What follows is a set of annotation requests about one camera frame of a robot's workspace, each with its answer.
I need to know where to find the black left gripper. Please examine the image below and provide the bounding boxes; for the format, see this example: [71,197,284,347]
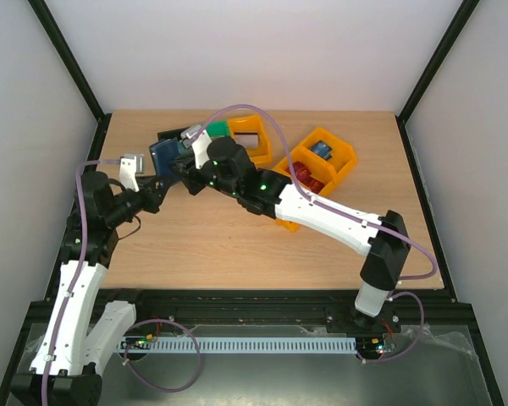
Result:
[105,174,174,228]

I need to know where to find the blue card holder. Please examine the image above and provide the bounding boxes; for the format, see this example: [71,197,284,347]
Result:
[148,138,179,186]

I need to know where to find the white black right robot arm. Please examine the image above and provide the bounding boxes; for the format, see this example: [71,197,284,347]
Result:
[169,138,411,332]

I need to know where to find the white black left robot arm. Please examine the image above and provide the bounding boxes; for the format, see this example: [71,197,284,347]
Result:
[11,171,173,405]

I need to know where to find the white striped card stack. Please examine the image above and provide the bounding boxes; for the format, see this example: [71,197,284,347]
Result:
[233,132,260,149]

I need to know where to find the red VIP card stack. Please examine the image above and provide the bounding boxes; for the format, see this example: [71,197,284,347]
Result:
[284,161,326,194]

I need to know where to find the yellow bin with red cards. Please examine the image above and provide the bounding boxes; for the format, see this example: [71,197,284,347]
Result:
[272,146,336,233]

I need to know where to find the blue VIP card stack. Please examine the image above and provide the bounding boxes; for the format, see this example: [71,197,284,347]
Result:
[309,140,333,161]

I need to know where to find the black bin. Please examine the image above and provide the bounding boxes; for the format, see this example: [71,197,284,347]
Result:
[157,127,188,141]

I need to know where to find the green bin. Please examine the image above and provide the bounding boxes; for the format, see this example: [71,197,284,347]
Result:
[206,120,231,139]

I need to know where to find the yellow rear bin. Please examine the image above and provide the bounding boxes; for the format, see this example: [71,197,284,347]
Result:
[226,115,273,166]

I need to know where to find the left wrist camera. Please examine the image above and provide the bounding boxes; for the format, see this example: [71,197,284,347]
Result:
[119,153,145,175]

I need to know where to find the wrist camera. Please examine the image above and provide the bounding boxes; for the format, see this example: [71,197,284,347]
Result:
[180,124,211,149]
[119,153,145,175]

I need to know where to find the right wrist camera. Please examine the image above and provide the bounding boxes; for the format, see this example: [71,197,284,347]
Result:
[180,124,211,149]

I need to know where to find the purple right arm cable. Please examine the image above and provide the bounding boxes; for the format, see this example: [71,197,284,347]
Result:
[193,103,439,293]

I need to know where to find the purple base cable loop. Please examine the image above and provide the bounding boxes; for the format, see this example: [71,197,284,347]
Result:
[122,317,202,393]

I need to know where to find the white slotted cable duct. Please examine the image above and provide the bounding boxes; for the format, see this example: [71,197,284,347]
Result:
[117,337,356,354]

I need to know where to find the black left rear frame post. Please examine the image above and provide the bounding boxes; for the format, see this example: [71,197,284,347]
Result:
[27,0,111,123]

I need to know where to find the black frame post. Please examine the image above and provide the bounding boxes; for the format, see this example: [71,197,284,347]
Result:
[396,0,482,123]
[27,0,111,123]

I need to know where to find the black front frame rail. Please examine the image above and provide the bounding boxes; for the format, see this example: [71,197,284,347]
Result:
[23,288,478,335]

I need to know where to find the black right rear frame post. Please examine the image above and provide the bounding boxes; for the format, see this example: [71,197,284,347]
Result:
[396,0,482,123]

